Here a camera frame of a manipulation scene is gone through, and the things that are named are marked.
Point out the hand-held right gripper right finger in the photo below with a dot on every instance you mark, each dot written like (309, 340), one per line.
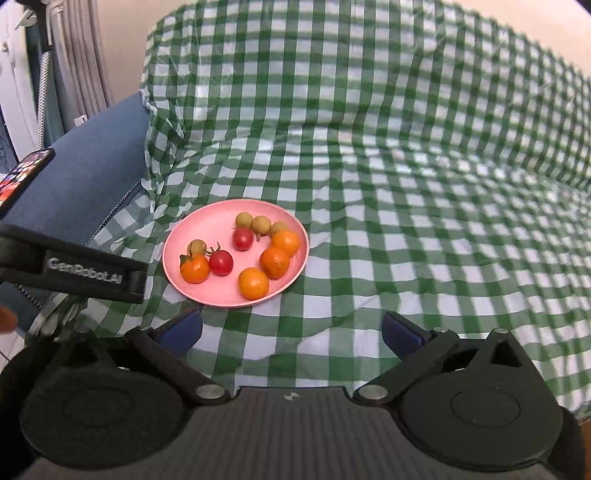
(404, 333)

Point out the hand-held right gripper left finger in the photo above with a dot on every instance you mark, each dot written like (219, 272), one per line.
(180, 333)

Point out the orange fruit with green calyx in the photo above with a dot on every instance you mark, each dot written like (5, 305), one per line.
(194, 269)

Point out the red cherry tomato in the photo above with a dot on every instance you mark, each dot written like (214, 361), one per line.
(221, 263)
(243, 240)

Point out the yellow-brown longan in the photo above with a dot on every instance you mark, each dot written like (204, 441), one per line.
(279, 228)
(244, 219)
(261, 224)
(198, 247)

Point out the orange mandarin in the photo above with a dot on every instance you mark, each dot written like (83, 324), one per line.
(253, 284)
(286, 242)
(274, 262)

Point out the pink plate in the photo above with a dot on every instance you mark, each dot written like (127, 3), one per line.
(217, 221)

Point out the blue sofa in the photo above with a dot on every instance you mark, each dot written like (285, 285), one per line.
(92, 175)

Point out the black smartphone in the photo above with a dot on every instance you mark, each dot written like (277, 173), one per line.
(23, 177)

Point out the green checked cloth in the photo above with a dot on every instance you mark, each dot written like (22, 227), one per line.
(392, 161)

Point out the white cabinet door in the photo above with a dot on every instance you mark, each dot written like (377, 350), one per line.
(14, 83)

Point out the grey curtain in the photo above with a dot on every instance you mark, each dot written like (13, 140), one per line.
(83, 60)

